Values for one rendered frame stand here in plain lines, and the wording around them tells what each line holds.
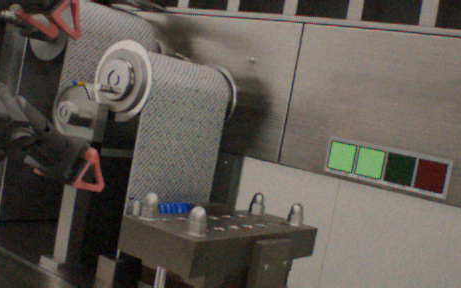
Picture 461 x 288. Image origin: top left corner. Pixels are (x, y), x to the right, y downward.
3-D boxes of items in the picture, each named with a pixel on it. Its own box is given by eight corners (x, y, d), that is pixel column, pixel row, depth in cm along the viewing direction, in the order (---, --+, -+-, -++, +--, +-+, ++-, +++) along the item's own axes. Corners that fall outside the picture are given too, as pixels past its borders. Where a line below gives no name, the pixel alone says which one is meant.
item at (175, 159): (122, 216, 107) (141, 113, 106) (204, 213, 126) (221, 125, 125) (124, 217, 106) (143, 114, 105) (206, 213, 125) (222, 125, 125)
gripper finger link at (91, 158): (100, 210, 95) (64, 179, 88) (71, 198, 99) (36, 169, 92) (122, 174, 97) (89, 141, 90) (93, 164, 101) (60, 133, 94)
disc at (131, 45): (86, 110, 114) (105, 33, 112) (88, 110, 114) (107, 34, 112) (139, 131, 105) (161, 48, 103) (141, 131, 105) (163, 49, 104)
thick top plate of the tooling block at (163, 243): (116, 249, 101) (122, 214, 101) (249, 235, 133) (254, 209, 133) (188, 279, 92) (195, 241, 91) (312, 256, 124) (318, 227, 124)
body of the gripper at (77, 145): (69, 183, 89) (38, 156, 83) (30, 168, 95) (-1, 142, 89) (92, 147, 91) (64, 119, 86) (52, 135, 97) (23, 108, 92)
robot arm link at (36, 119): (24, 106, 81) (16, 84, 85) (-15, 136, 81) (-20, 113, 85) (54, 134, 86) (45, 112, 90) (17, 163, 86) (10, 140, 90)
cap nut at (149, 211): (132, 216, 101) (137, 190, 101) (147, 215, 104) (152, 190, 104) (148, 221, 99) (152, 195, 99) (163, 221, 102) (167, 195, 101)
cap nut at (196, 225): (178, 231, 96) (183, 203, 96) (193, 230, 99) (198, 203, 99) (196, 237, 94) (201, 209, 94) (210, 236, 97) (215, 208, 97)
